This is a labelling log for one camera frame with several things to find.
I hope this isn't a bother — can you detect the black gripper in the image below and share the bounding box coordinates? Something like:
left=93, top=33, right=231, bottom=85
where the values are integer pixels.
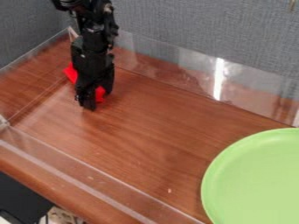
left=69, top=31, right=114, bottom=111

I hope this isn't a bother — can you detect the red plastic block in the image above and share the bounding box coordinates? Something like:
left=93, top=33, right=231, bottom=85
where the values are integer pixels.
left=62, top=63, right=106, bottom=103

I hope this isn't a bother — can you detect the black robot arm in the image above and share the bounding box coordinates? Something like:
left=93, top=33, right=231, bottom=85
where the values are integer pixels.
left=50, top=0, right=118, bottom=111

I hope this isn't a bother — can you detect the green plate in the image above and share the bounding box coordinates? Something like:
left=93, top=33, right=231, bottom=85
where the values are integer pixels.
left=200, top=128, right=299, bottom=224

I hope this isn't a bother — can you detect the black box under table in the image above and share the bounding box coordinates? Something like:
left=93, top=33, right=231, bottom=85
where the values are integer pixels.
left=0, top=172, right=53, bottom=224

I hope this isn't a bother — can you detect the white power strip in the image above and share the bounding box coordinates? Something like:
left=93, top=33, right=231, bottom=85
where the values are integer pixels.
left=38, top=206, right=86, bottom=224

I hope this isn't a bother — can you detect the clear acrylic barrier wall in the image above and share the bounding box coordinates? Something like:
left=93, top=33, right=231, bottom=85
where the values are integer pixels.
left=0, top=31, right=299, bottom=224

